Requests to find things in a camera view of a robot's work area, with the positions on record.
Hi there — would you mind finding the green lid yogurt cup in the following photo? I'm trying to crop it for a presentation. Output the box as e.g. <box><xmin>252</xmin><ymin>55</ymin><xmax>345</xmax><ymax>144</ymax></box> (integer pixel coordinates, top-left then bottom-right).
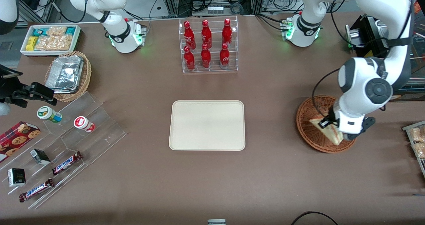
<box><xmin>37</xmin><ymin>106</ymin><xmax>62</xmax><ymax>124</ymax></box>

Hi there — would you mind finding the clear acrylic bottle rack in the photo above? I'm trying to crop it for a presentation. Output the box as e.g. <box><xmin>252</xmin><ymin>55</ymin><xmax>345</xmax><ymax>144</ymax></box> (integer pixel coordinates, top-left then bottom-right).
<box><xmin>178</xmin><ymin>16</ymin><xmax>239</xmax><ymax>74</ymax></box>

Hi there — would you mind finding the clear biscuit bag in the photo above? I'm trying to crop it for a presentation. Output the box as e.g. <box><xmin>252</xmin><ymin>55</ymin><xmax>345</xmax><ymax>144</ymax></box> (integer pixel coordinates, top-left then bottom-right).
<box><xmin>409</xmin><ymin>127</ymin><xmax>425</xmax><ymax>142</ymax></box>
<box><xmin>412</xmin><ymin>143</ymin><xmax>425</xmax><ymax>159</ymax></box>

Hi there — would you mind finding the triangular packaged sandwich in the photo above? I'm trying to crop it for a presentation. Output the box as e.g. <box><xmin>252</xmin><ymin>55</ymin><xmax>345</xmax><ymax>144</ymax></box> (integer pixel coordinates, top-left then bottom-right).
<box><xmin>309</xmin><ymin>116</ymin><xmax>344</xmax><ymax>146</ymax></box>

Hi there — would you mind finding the brown round wicker basket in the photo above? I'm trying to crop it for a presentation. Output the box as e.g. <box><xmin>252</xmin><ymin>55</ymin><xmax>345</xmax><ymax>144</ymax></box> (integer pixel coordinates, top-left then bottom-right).
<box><xmin>296</xmin><ymin>95</ymin><xmax>357</xmax><ymax>153</ymax></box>

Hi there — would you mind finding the cream rectangular plastic tray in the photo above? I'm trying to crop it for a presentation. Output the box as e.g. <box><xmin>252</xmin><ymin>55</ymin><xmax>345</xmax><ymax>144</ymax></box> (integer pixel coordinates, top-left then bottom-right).
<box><xmin>169</xmin><ymin>100</ymin><xmax>246</xmax><ymax>151</ymax></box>

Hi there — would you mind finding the white plastic snack bin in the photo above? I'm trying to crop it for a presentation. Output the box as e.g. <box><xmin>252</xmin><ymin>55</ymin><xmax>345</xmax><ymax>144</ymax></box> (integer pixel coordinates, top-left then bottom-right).
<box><xmin>20</xmin><ymin>24</ymin><xmax>81</xmax><ymax>57</ymax></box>

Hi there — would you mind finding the light wicker basket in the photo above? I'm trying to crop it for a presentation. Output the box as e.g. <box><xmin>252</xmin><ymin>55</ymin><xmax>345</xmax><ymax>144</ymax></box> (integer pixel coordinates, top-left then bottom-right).
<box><xmin>45</xmin><ymin>51</ymin><xmax>92</xmax><ymax>102</ymax></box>

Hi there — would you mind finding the red cola bottle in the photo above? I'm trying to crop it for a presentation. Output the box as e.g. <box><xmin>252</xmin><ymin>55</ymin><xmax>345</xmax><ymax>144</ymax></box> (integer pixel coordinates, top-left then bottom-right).
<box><xmin>201</xmin><ymin>20</ymin><xmax>212</xmax><ymax>49</ymax></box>
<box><xmin>201</xmin><ymin>44</ymin><xmax>212</xmax><ymax>69</ymax></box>
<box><xmin>184</xmin><ymin>46</ymin><xmax>196</xmax><ymax>71</ymax></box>
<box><xmin>222</xmin><ymin>18</ymin><xmax>233</xmax><ymax>46</ymax></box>
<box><xmin>219</xmin><ymin>43</ymin><xmax>230</xmax><ymax>69</ymax></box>
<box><xmin>184</xmin><ymin>21</ymin><xmax>196</xmax><ymax>49</ymax></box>

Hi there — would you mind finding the clear cracker bag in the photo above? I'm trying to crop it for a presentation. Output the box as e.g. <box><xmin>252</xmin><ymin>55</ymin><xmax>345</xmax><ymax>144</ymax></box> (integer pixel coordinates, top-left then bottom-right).
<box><xmin>34</xmin><ymin>35</ymin><xmax>74</xmax><ymax>51</ymax></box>
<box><xmin>46</xmin><ymin>26</ymin><xmax>68</xmax><ymax>37</ymax></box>

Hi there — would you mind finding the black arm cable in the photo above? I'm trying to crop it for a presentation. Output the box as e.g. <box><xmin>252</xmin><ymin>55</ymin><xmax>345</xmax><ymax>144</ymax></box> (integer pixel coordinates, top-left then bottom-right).
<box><xmin>311</xmin><ymin>68</ymin><xmax>340</xmax><ymax>121</ymax></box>

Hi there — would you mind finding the black looping cable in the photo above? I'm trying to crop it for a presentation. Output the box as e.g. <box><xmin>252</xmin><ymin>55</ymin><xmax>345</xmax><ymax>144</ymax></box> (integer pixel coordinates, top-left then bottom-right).
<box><xmin>291</xmin><ymin>211</ymin><xmax>338</xmax><ymax>225</ymax></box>

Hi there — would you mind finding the small black white carton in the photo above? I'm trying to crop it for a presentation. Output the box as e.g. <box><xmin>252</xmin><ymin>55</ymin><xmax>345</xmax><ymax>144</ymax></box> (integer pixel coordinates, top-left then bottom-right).
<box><xmin>7</xmin><ymin>168</ymin><xmax>26</xmax><ymax>187</ymax></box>
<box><xmin>30</xmin><ymin>149</ymin><xmax>51</xmax><ymax>166</ymax></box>

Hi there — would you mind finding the metal snack tray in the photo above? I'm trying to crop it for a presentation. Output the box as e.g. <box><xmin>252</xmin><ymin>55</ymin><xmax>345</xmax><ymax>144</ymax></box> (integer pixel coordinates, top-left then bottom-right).
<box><xmin>402</xmin><ymin>120</ymin><xmax>425</xmax><ymax>178</ymax></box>

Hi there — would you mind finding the red tartan cookie box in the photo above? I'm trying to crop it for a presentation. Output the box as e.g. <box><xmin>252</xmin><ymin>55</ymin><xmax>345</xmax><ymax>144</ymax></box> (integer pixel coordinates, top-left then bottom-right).
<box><xmin>0</xmin><ymin>121</ymin><xmax>41</xmax><ymax>163</ymax></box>

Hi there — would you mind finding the aluminium foil tray stack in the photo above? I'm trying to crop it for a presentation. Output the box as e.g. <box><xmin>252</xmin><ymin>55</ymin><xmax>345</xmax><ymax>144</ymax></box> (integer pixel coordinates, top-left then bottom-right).
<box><xmin>45</xmin><ymin>55</ymin><xmax>84</xmax><ymax>94</ymax></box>

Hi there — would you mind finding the red lid yogurt cup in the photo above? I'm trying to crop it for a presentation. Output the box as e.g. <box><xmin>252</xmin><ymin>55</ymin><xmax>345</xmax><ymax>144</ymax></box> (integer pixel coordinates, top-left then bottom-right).
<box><xmin>73</xmin><ymin>116</ymin><xmax>96</xmax><ymax>133</ymax></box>

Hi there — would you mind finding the clear acrylic stepped display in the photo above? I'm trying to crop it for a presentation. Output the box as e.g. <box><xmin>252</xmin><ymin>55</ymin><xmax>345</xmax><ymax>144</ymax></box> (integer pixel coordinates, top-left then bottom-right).
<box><xmin>0</xmin><ymin>91</ymin><xmax>128</xmax><ymax>209</ymax></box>

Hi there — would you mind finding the Snickers chocolate bar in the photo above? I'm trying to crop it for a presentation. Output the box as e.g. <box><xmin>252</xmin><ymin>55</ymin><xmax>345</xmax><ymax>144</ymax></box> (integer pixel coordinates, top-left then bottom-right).
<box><xmin>51</xmin><ymin>151</ymin><xmax>83</xmax><ymax>176</ymax></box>
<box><xmin>19</xmin><ymin>178</ymin><xmax>55</xmax><ymax>203</ymax></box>

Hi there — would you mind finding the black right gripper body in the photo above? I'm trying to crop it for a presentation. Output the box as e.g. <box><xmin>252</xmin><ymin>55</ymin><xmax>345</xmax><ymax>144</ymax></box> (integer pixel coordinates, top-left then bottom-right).
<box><xmin>0</xmin><ymin>78</ymin><xmax>34</xmax><ymax>101</ymax></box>

